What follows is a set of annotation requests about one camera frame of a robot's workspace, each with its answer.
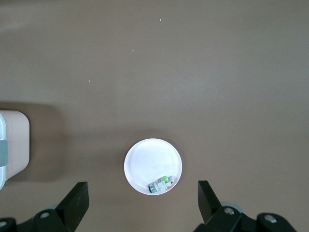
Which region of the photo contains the white lidded storage box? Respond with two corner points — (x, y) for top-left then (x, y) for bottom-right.
(0, 110), (30, 191)

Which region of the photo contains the green push button switch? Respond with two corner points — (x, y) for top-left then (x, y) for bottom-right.
(147, 175), (175, 194)

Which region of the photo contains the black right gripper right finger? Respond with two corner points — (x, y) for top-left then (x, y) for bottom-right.
(193, 180), (298, 232)

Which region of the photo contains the brown table cover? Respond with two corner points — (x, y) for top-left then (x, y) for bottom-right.
(0, 0), (309, 232)

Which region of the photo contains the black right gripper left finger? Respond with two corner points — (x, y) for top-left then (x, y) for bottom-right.
(0, 181), (90, 232)

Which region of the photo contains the pale pink round plate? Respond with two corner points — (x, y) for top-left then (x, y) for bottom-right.
(124, 138), (183, 196)

